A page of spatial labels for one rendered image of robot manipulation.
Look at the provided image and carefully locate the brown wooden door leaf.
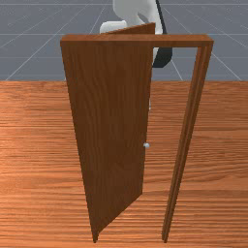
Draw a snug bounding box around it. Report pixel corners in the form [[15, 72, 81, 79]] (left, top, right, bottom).
[[61, 22, 157, 239]]

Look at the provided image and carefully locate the brown wooden door frame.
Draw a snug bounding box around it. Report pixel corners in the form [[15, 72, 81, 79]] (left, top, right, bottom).
[[59, 34, 215, 244]]

